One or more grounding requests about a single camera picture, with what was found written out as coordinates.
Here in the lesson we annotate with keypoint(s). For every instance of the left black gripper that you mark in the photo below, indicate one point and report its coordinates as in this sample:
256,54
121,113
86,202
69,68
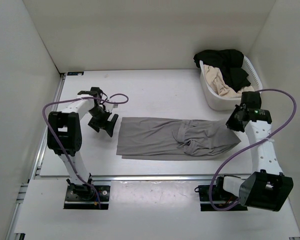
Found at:
108,125

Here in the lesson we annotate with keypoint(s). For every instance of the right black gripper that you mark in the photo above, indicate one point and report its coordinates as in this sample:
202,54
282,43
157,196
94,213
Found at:
230,123

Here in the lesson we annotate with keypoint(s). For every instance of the grey trousers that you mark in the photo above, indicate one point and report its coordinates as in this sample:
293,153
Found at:
167,139

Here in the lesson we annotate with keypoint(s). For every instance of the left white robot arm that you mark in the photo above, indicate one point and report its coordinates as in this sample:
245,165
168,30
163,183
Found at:
64,136

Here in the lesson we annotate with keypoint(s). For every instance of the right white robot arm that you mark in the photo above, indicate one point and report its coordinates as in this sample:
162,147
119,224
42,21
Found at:
267,187

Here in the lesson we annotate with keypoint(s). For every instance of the beige trousers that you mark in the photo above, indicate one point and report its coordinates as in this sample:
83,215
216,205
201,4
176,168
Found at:
214,79

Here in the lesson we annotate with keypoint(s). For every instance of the black trousers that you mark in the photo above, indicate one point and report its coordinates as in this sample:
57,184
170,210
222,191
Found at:
229,62

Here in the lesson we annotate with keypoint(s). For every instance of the white laundry basket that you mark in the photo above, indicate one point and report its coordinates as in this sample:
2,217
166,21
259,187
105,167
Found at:
220,103

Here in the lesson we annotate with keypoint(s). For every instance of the black label sticker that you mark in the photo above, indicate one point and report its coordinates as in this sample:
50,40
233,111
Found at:
75,73

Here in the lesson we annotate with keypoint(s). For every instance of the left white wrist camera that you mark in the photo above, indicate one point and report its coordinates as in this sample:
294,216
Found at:
109,107

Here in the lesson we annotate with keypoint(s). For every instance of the front aluminium rail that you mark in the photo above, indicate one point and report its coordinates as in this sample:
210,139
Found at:
153,178

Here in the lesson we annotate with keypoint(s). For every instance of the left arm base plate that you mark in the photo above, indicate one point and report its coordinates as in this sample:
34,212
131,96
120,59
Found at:
82,197

